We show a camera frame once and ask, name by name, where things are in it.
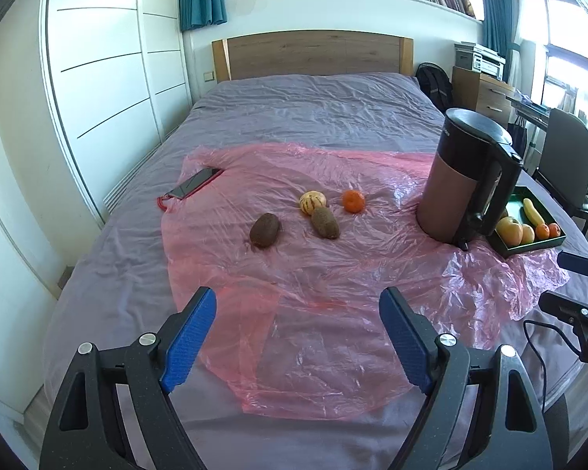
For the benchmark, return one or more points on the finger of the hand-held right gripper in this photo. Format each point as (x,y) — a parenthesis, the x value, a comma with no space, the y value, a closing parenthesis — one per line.
(580,262)
(563,305)

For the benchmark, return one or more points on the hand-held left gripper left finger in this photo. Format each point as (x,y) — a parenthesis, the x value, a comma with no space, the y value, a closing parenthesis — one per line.
(188,342)

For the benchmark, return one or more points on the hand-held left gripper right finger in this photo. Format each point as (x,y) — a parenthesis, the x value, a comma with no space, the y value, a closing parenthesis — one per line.
(406,342)

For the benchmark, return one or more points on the small tangerine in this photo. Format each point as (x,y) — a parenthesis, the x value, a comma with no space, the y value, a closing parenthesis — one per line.
(554,230)
(542,231)
(353,201)

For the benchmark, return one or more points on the green tray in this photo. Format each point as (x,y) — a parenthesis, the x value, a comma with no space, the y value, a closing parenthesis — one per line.
(539,247)

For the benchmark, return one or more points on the pale orange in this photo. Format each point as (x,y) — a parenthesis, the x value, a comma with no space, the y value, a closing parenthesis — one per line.
(528,235)

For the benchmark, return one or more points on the yellow banana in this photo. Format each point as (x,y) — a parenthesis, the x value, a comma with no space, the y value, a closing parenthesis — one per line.
(531,211)

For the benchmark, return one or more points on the large yellow-red apple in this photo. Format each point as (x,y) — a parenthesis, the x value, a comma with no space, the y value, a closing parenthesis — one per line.
(508,231)

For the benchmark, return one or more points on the striped pepino melon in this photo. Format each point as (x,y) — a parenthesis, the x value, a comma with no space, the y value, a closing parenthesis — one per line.
(312,200)

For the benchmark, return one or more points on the grey office chair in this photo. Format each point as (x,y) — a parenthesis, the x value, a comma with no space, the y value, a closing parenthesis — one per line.
(566,147)

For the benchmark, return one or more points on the pink plastic sheet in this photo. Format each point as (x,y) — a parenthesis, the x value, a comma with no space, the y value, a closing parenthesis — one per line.
(299,279)

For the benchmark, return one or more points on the dark blue tote bag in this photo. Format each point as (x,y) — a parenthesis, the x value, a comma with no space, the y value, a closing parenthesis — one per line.
(517,137)

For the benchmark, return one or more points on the brown electric kettle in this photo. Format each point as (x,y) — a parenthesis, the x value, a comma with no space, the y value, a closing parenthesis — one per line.
(451,181)

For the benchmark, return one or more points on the desk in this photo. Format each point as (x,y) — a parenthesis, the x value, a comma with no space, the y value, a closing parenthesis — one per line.
(534,110)

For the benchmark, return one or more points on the phone in red case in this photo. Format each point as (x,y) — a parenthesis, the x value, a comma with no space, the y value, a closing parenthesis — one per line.
(196,183)

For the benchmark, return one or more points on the wooden dresser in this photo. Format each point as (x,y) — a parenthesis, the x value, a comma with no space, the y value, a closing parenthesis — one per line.
(480,93)

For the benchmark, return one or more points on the white printer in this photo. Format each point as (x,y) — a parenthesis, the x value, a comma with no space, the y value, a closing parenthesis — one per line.
(480,58)

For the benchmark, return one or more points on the black backpack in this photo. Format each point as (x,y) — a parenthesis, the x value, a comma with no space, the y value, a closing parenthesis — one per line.
(433,85)

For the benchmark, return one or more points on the bed with purple sheet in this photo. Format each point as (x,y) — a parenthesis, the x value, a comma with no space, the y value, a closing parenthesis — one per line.
(299,107)

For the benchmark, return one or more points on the white wardrobe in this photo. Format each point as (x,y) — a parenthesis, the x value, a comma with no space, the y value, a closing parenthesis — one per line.
(103,58)

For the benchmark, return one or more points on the wooden headboard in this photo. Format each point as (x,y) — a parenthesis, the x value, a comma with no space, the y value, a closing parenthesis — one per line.
(313,54)

